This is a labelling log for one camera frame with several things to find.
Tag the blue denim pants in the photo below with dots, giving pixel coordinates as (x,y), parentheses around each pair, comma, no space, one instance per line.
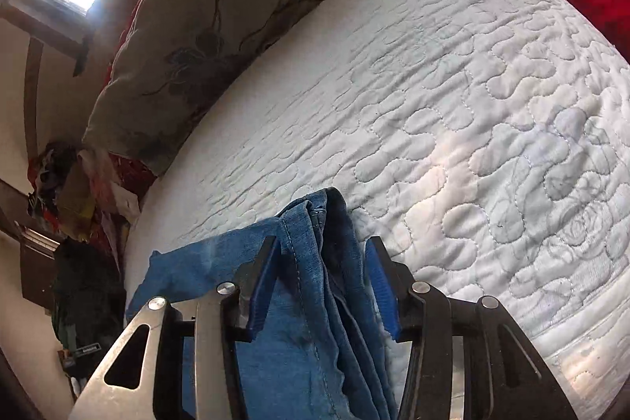
(305,351)

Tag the grey floral pillow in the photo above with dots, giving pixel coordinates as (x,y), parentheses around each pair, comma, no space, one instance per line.
(197,31)

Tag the black garment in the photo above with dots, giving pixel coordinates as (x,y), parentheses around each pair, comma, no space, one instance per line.
(83,282)

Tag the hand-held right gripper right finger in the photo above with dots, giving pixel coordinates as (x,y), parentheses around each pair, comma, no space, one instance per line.
(381,292)

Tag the clear plastic bag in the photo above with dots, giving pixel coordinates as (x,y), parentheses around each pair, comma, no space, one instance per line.
(118,198)

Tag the white quilted mattress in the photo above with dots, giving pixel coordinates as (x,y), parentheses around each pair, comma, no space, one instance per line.
(443,105)

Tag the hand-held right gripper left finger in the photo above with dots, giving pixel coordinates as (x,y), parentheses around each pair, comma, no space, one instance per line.
(258,297)

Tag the pile of mixed clothes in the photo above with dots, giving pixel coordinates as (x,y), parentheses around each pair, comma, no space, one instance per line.
(49,174)

